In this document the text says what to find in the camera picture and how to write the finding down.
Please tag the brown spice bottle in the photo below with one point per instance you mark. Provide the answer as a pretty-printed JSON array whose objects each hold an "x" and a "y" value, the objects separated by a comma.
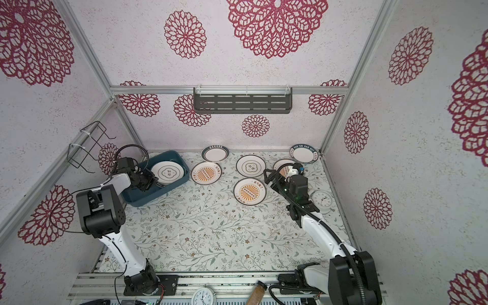
[{"x": 257, "y": 294}]

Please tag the white alarm clock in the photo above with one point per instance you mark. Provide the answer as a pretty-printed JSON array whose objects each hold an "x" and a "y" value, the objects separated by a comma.
[{"x": 323, "y": 200}]

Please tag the large clover plate green rim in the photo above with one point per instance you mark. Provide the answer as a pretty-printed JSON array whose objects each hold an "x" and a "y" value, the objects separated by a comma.
[{"x": 167, "y": 172}]

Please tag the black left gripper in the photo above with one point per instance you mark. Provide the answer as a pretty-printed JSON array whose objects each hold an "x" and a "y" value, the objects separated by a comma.
[{"x": 152, "y": 179}]

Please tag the grey metal wall shelf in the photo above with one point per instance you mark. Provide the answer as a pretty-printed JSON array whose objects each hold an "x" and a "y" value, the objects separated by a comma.
[{"x": 242, "y": 102}]

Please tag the black wire wall rack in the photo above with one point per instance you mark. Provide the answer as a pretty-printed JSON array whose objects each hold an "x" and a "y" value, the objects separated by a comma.
[{"x": 77, "y": 153}]

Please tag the green rim text plate right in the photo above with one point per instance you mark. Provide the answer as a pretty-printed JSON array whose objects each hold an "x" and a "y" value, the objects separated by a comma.
[{"x": 304, "y": 153}]

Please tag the teal plastic bin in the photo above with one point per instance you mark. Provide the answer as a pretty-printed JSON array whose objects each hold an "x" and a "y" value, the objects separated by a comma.
[{"x": 139, "y": 198}]

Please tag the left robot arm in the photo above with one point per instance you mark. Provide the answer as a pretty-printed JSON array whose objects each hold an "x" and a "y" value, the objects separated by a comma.
[{"x": 102, "y": 215}]

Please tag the small clover plate green rim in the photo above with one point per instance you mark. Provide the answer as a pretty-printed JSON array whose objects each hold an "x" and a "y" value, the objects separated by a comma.
[{"x": 251, "y": 166}]

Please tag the sunburst plate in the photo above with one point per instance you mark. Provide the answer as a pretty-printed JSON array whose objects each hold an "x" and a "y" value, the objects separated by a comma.
[
  {"x": 285, "y": 166},
  {"x": 206, "y": 173},
  {"x": 249, "y": 191}
]

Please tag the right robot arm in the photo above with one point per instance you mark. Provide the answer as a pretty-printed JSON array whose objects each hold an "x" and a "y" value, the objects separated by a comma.
[{"x": 351, "y": 277}]

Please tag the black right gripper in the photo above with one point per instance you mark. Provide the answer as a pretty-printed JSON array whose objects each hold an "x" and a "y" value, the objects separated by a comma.
[{"x": 276, "y": 176}]

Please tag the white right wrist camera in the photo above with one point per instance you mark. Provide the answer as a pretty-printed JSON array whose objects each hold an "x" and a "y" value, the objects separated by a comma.
[{"x": 292, "y": 170}]

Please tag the small red-ring green plate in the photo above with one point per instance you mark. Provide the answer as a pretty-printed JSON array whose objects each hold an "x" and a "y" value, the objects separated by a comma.
[{"x": 215, "y": 153}]

